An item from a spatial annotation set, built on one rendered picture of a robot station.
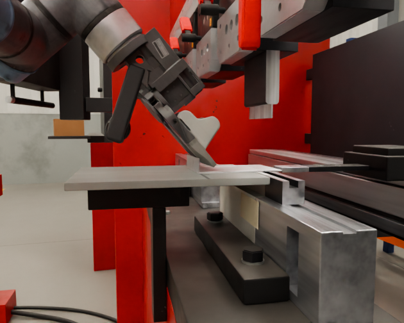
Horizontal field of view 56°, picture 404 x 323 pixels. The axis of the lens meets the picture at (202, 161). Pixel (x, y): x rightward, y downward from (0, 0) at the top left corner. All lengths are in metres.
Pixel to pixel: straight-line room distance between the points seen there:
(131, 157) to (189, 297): 1.01
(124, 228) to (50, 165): 6.29
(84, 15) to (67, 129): 2.30
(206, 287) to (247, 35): 0.29
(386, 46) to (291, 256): 0.84
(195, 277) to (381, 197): 0.37
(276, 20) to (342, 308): 0.30
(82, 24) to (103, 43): 0.04
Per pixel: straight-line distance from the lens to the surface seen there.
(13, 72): 0.59
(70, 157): 7.67
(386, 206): 0.73
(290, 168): 0.60
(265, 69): 0.56
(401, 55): 1.15
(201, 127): 0.55
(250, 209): 0.56
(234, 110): 1.48
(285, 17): 0.42
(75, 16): 0.57
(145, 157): 1.42
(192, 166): 0.58
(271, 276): 0.44
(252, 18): 0.44
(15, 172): 7.81
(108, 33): 0.56
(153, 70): 0.57
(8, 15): 0.47
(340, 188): 0.84
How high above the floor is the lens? 1.07
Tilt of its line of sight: 5 degrees down
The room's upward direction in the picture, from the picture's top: straight up
